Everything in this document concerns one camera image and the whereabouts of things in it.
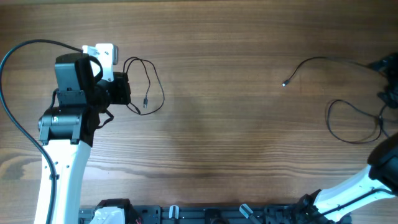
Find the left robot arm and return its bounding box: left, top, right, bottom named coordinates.
left=34, top=50, right=131, bottom=223

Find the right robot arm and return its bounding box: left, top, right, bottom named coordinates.
left=275, top=52, right=397, bottom=223

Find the grey clamp lever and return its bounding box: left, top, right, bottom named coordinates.
left=239, top=203, right=253, bottom=219
left=169, top=205, right=180, bottom=220

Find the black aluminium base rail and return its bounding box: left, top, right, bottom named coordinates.
left=77, top=198, right=352, bottom=224

